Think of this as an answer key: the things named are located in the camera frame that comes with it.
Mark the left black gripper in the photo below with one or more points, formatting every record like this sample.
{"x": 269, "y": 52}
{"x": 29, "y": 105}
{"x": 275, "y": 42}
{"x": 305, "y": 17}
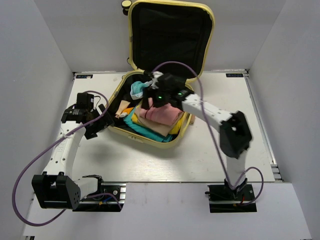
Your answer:
{"x": 105, "y": 121}

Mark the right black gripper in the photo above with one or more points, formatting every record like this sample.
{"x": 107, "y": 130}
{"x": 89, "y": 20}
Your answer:
{"x": 151, "y": 93}

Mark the orange sunscreen tube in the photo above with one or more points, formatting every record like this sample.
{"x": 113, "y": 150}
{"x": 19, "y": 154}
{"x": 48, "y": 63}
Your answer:
{"x": 126, "y": 112}

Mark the pink striped towel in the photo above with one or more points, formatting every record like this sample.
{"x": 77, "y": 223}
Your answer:
{"x": 166, "y": 114}

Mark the yellow cloth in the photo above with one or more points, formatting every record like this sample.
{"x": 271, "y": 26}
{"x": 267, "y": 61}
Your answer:
{"x": 135, "y": 118}

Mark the teal cat-ear headphones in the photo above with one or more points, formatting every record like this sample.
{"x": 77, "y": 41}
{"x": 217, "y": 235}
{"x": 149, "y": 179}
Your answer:
{"x": 137, "y": 89}

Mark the beige round bottle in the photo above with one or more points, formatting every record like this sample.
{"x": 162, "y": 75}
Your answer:
{"x": 192, "y": 119}

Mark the teal cloth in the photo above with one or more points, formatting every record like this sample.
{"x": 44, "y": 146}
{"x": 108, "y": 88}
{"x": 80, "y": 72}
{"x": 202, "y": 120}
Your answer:
{"x": 145, "y": 130}

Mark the yellow suitcase with black lining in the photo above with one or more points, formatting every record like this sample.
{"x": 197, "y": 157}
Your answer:
{"x": 169, "y": 37}

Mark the beige cosmetic tube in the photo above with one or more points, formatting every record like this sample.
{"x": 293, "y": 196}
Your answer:
{"x": 122, "y": 106}

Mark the beige cloth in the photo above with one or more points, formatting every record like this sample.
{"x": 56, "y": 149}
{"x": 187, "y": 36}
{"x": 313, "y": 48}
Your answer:
{"x": 159, "y": 128}

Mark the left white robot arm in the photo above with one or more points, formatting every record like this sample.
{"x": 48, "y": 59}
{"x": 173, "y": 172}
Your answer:
{"x": 55, "y": 188}

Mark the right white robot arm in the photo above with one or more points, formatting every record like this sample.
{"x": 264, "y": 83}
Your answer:
{"x": 234, "y": 135}

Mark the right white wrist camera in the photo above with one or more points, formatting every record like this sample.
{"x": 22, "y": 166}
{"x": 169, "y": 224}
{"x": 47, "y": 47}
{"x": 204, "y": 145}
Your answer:
{"x": 152, "y": 79}

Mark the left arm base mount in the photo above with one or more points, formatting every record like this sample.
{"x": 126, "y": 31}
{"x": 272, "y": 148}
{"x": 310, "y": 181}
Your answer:
{"x": 109, "y": 199}

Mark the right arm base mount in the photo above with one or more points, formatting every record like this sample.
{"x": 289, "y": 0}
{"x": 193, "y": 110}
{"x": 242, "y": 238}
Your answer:
{"x": 222, "y": 200}

